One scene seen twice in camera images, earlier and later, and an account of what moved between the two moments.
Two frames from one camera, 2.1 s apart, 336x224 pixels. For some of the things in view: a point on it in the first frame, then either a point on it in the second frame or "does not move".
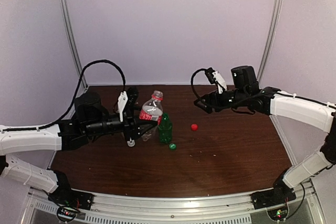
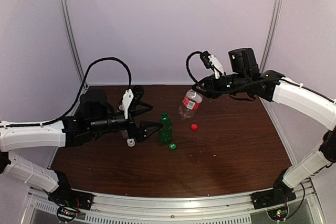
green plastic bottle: (165, 129) does not move
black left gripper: (132, 129) does not move
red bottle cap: (194, 127) does not move
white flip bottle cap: (130, 143) does not move
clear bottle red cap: (152, 110) → (191, 103)
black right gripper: (210, 98) → (211, 90)
